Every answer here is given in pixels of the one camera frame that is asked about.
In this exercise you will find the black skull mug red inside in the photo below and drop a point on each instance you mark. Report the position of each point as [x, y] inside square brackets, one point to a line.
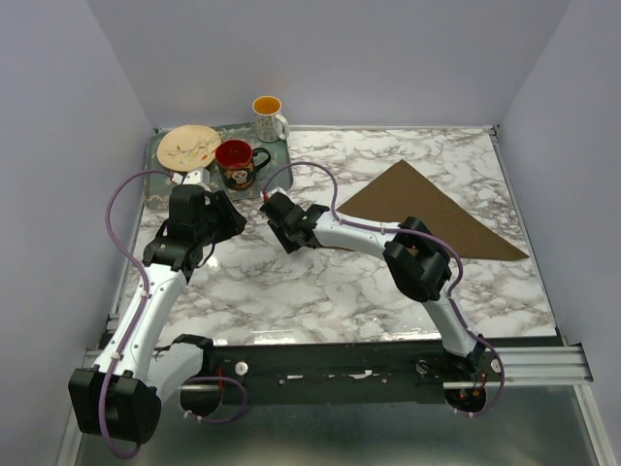
[239, 163]

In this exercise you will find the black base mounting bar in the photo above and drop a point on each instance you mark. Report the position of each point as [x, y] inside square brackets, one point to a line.
[333, 374]

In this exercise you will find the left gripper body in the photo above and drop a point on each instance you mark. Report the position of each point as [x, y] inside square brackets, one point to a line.
[221, 222]

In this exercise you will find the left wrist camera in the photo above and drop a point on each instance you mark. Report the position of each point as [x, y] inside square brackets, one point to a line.
[200, 177]

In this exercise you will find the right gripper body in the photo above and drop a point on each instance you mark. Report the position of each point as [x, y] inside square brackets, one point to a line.
[282, 237]

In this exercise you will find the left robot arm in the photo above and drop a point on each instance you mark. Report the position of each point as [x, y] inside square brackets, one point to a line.
[121, 395]

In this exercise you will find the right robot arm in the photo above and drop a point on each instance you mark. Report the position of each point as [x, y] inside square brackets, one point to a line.
[418, 262]

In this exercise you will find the brown cloth napkin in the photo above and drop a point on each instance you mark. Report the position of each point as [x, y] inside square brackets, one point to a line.
[401, 191]

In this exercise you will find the floral green tray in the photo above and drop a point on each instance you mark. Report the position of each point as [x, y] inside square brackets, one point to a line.
[159, 185]

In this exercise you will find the white mug orange inside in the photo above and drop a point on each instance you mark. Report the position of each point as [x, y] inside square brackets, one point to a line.
[270, 125]

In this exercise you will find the aluminium frame rail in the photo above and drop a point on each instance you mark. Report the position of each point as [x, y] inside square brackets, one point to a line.
[528, 361]

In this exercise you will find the beige floral plate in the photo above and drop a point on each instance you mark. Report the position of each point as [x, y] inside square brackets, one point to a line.
[188, 148]

